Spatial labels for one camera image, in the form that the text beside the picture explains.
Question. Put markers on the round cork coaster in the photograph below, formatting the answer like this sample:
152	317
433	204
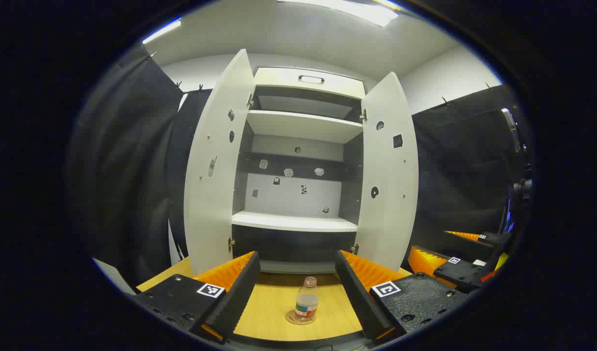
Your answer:
291	319

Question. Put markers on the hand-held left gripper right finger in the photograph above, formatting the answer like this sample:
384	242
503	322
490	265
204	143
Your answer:
356	297

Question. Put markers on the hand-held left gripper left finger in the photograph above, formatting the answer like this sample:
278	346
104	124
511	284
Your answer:
240	292

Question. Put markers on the clear plastic water bottle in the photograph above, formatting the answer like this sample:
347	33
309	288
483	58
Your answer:
306	302

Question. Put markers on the white cat sticker cabinet door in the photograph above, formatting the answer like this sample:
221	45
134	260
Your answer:
391	219

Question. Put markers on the white cabinet shelf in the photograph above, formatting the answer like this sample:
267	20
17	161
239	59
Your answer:
303	126
293	222

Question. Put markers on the white cabinet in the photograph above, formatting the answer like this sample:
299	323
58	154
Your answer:
288	195

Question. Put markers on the narrow ceiling light strip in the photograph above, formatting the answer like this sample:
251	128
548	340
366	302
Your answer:
162	30

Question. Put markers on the white camera sticker cabinet door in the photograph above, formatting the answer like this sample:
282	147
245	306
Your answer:
210	195

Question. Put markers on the white cabinet drawer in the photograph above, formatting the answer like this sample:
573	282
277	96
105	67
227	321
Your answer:
279	80

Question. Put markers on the wide ceiling light panel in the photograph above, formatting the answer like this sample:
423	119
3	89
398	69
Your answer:
347	9

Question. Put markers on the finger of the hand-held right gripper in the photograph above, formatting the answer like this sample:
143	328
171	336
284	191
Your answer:
466	273
491	239

